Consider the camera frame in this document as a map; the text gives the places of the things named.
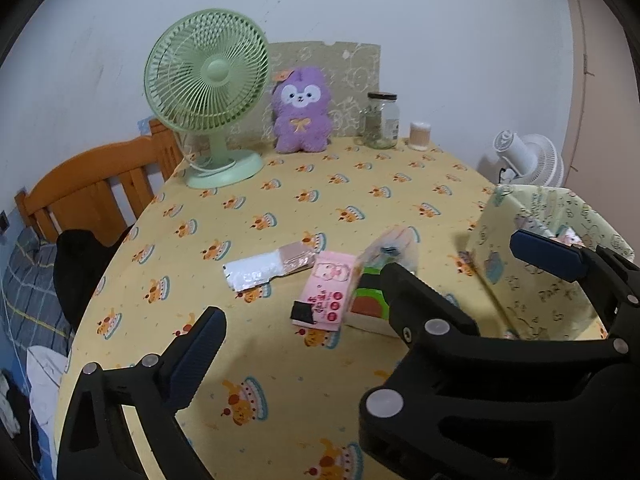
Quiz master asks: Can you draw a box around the white crinkled packet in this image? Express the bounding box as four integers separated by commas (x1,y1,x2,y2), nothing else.
221,241,317,292

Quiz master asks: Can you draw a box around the blue plaid bedding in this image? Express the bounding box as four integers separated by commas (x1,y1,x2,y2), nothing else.
0,230,76,361

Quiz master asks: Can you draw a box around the beige door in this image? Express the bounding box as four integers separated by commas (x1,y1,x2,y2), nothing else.
560,0,640,256

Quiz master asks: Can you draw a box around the green desk fan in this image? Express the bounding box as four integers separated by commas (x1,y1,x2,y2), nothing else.
144,8,271,190

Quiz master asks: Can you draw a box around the purple plush toy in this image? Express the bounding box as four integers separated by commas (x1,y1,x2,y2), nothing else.
271,66,333,154

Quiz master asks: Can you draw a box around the blue bed sheet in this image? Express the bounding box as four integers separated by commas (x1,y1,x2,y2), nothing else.
0,340,61,480

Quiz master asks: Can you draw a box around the yellow printed fabric box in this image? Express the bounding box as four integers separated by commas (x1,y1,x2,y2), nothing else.
465,184,623,342

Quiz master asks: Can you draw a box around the pink packet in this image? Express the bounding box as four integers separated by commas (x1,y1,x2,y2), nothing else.
291,251,359,332

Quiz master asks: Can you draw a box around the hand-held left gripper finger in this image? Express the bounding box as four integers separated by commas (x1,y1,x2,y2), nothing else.
56,306,227,480

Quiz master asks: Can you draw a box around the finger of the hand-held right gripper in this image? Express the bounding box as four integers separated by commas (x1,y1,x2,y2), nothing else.
510,230,640,356
359,262,551,461

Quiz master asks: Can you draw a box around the beige patterned cardboard panel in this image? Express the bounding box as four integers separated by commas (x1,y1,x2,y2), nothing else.
225,40,382,143

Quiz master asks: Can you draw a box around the yellow printed tablecloth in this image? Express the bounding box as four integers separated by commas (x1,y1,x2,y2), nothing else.
52,137,611,480

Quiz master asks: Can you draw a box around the wooden bed headboard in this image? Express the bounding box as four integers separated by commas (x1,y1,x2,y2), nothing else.
14,119,185,246

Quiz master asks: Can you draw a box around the glass jar with dark lid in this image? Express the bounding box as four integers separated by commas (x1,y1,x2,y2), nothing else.
361,91,401,150

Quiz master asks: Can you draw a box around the cotton swab container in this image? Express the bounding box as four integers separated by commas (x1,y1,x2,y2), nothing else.
409,121,432,152

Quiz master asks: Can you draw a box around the clear plastic packet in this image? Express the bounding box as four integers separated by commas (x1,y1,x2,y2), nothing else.
361,226,420,281

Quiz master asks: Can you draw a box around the black cloth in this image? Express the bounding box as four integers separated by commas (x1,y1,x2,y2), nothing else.
54,225,136,331

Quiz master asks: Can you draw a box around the white crumpled cloth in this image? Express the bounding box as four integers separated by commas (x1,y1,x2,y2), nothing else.
0,372,21,433
25,345,71,426

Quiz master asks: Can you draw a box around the white standing fan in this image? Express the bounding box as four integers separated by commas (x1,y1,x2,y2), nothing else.
475,130,566,191

